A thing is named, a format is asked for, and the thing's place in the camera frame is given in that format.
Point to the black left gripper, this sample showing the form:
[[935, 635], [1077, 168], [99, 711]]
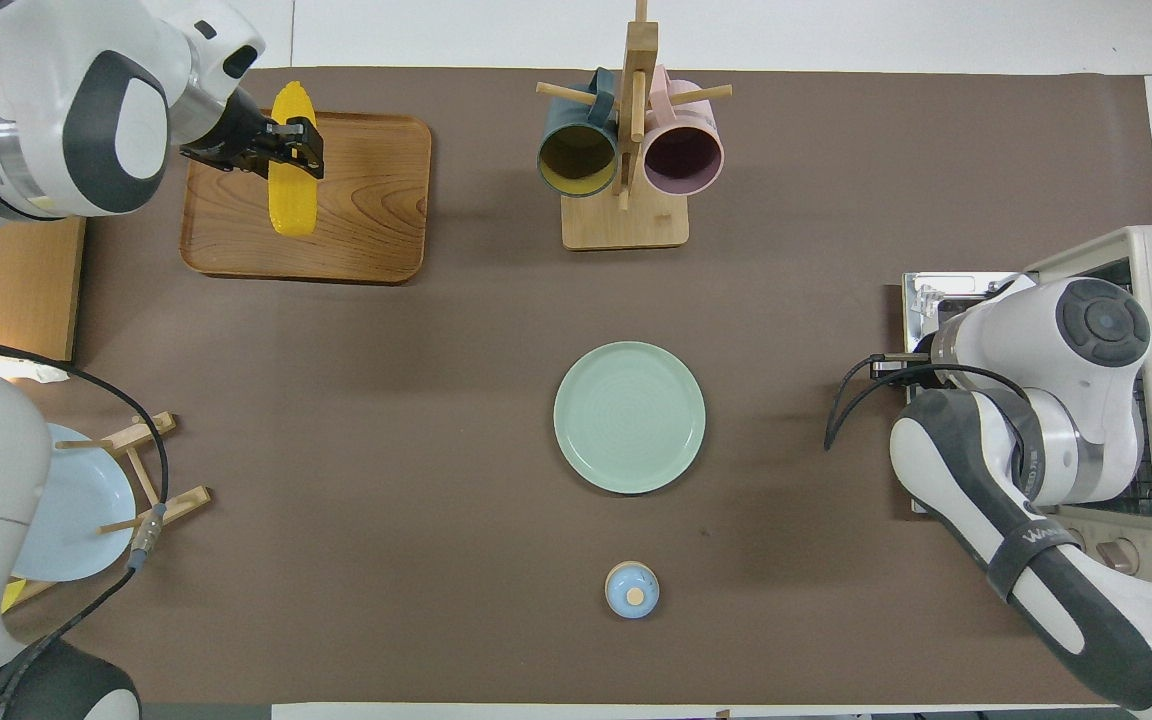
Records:
[[241, 135]]

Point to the yellow corn cob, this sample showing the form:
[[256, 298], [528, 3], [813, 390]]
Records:
[[294, 205]]

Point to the mint green plate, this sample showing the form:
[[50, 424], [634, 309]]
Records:
[[629, 418]]

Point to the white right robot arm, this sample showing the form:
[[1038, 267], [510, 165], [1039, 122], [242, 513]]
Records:
[[1086, 330]]

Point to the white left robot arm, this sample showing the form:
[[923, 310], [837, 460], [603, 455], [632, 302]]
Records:
[[36, 100]]

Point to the brown wooden tray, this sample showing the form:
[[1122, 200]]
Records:
[[376, 200]]

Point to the brown table mat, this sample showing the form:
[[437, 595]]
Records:
[[436, 400]]

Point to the dark teal mug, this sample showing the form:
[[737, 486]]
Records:
[[576, 160]]

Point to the wooden mug rack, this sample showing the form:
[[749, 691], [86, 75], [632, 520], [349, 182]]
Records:
[[626, 225]]

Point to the wooden plate rack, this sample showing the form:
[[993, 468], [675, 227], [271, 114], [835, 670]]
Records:
[[181, 500]]

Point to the pink mug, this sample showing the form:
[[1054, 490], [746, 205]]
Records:
[[684, 160]]

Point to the light blue plate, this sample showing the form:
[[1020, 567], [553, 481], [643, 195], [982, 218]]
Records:
[[76, 510]]

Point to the yellow plate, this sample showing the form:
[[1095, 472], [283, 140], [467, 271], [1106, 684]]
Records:
[[12, 596]]

